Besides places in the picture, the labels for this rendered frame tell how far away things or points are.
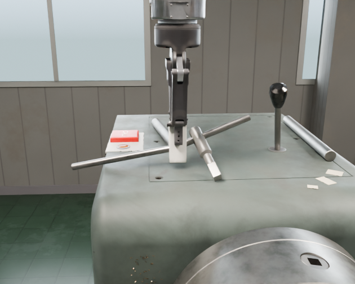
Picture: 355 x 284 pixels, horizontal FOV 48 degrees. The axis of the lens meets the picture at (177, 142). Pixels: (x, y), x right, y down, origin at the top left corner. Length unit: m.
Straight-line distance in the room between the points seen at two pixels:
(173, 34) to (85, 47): 2.75
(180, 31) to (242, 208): 0.28
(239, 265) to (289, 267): 0.06
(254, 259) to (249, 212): 0.11
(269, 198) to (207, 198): 0.10
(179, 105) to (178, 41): 0.10
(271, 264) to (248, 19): 3.01
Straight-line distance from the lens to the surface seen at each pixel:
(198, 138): 0.69
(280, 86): 0.71
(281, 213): 0.62
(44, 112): 3.55
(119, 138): 0.86
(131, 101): 3.40
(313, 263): 0.53
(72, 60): 3.39
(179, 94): 0.63
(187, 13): 0.63
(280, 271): 0.49
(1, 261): 2.92
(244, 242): 0.54
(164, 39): 0.64
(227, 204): 0.60
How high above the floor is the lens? 1.51
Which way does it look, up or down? 17 degrees down
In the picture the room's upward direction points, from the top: straight up
